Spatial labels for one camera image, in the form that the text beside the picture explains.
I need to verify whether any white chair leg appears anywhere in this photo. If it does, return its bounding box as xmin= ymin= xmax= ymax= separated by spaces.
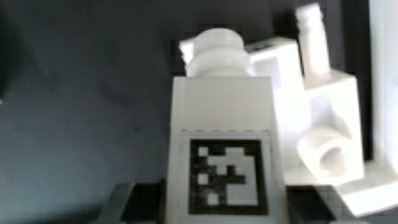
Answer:
xmin=165 ymin=28 xmax=288 ymax=224

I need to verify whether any white chair seat piece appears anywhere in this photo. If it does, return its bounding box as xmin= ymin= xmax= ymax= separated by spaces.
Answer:
xmin=181 ymin=3 xmax=398 ymax=217

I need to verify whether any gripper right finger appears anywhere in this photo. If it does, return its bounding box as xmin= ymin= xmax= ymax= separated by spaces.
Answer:
xmin=286 ymin=185 xmax=337 ymax=224

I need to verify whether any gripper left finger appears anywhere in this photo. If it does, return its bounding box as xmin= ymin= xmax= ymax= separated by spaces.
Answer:
xmin=103 ymin=181 xmax=165 ymax=224

